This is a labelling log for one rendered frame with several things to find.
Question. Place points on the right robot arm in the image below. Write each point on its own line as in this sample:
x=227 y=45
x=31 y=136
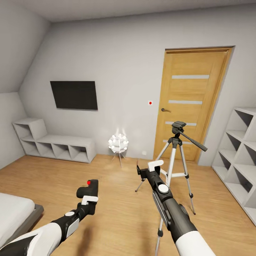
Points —
x=186 y=237

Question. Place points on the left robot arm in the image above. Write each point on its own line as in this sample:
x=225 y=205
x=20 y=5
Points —
x=45 y=240

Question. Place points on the bookcase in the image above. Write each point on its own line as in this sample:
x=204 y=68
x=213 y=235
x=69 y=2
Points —
x=235 y=158
x=37 y=142

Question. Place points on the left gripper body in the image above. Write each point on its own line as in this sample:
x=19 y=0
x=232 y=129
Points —
x=88 y=209

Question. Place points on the bed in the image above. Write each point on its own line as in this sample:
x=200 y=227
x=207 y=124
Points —
x=17 y=215

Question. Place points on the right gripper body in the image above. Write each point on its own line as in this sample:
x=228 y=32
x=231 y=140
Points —
x=145 y=173

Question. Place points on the digital camera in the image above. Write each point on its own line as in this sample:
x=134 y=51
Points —
x=91 y=190

